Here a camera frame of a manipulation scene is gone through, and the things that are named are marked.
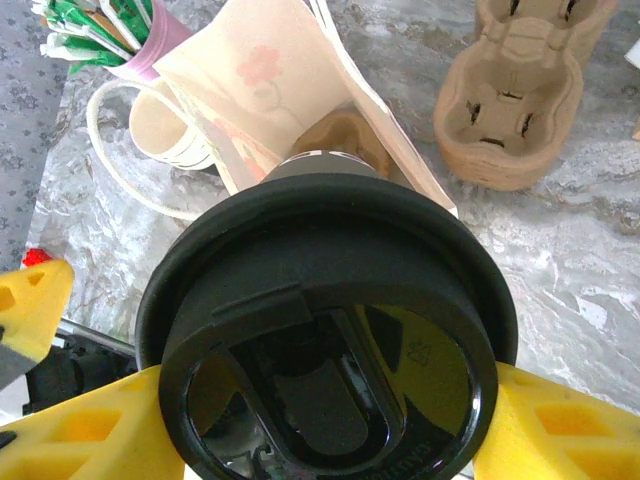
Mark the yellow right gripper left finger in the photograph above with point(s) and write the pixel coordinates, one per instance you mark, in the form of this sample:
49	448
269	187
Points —
75	440

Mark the brown pulp cup carriers stack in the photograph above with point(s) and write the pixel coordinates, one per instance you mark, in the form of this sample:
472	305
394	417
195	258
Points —
500	165

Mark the pink stirrer holder cup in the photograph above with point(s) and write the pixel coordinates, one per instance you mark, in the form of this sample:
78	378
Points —
160	40

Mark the printed paper takeout bag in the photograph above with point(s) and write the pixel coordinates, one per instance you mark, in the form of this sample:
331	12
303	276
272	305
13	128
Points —
240	100

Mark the white wrapped stirrer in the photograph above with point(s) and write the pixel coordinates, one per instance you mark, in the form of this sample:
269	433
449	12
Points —
120	20
75	47

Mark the black plastic cup lid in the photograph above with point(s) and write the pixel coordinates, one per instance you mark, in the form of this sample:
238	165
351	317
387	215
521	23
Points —
325	280

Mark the nested white paper cups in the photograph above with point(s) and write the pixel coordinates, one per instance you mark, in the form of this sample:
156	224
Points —
155	125

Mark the brown pulp cup carrier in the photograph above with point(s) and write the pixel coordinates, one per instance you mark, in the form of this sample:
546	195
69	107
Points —
340	130

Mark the green sugar packet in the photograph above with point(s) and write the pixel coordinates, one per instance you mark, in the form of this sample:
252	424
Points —
75	12
95	59

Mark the white paper napkins pile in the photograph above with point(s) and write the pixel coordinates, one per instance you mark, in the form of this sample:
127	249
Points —
634	52

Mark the black paper coffee cup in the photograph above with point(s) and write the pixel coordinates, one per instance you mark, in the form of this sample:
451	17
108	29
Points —
320	167

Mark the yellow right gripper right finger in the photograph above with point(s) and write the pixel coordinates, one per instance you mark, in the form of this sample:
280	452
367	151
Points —
565	435

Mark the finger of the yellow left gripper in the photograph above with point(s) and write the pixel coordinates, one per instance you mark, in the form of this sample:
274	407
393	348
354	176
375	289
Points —
35	310

